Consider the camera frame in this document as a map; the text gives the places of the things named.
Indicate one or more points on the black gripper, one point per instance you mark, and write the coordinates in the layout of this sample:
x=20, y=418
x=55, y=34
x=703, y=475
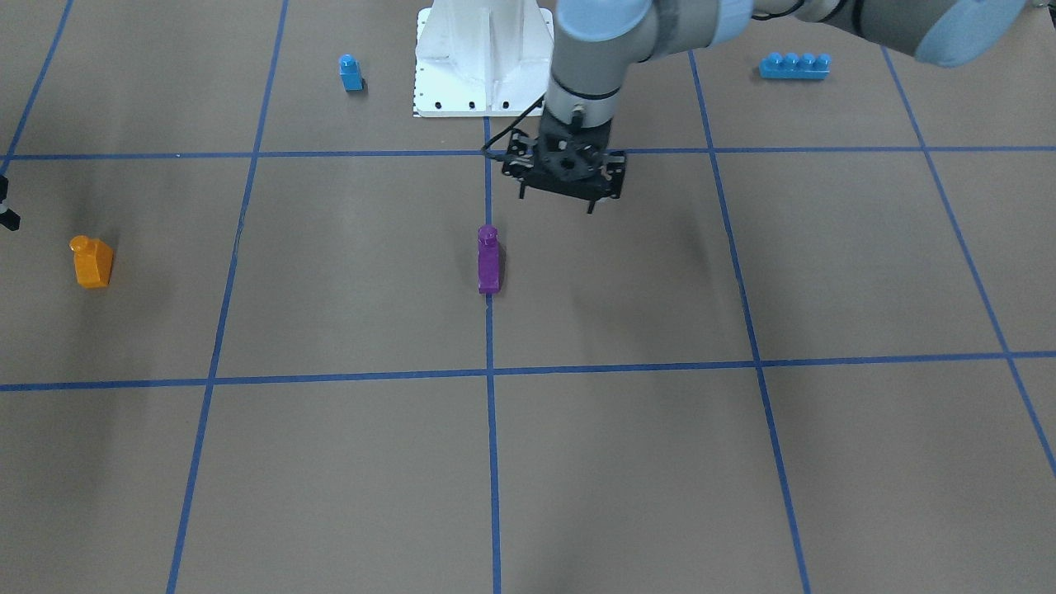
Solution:
x=516, y=166

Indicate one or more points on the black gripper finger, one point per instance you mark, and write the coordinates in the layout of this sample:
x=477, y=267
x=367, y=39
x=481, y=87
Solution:
x=8, y=218

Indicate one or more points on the orange trapezoid block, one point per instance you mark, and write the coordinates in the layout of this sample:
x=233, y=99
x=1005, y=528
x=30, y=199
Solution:
x=93, y=261

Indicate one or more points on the purple trapezoid block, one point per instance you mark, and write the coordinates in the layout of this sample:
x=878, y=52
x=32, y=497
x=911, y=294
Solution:
x=489, y=260

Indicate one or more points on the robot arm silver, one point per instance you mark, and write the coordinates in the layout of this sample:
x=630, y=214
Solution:
x=597, y=42

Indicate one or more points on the small blue block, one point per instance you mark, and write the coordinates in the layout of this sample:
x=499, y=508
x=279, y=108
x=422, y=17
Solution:
x=350, y=74

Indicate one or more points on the long blue four-stud block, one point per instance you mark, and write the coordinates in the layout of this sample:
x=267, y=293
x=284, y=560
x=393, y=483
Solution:
x=792, y=66

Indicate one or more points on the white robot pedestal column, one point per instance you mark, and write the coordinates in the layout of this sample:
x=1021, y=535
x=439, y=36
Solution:
x=481, y=58

